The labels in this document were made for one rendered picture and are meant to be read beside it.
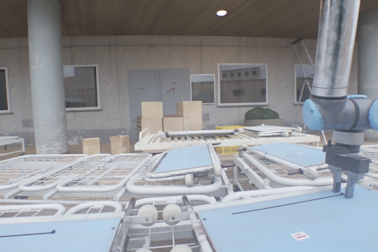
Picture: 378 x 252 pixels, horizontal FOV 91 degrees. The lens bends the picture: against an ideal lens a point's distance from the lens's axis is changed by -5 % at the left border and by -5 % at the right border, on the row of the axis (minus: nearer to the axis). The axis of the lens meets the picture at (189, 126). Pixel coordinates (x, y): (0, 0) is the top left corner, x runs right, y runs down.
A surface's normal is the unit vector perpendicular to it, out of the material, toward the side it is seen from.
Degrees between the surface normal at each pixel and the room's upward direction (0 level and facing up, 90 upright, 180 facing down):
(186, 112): 90
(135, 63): 90
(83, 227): 5
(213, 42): 90
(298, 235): 3
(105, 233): 5
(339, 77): 105
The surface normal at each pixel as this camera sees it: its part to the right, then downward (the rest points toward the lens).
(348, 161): -0.97, 0.04
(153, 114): 0.26, 0.06
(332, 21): -0.77, 0.27
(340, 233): -0.01, -0.99
